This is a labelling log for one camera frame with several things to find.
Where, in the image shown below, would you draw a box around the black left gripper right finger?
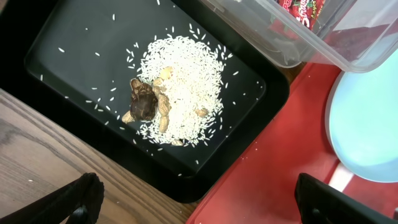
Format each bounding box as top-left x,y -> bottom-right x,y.
294,173 -> 397,224

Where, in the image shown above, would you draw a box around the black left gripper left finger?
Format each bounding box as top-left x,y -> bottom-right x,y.
1,172 -> 104,224

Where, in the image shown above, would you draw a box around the pink plastic fork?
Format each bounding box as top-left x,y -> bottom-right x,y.
328,162 -> 354,192

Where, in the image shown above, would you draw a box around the light blue plate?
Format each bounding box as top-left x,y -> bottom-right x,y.
325,52 -> 397,183

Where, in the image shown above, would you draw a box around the red snack wrapper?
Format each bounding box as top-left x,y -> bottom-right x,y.
274,0 -> 325,30

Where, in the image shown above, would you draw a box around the red plastic tray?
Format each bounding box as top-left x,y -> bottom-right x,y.
185,62 -> 398,224

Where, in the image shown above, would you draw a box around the black tray bin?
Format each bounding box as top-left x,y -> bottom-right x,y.
1,1 -> 289,203

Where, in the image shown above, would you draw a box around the rice and food scraps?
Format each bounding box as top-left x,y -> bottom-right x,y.
39,0 -> 262,177

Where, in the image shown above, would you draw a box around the clear plastic bin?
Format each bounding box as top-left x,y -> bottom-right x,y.
204,0 -> 397,73

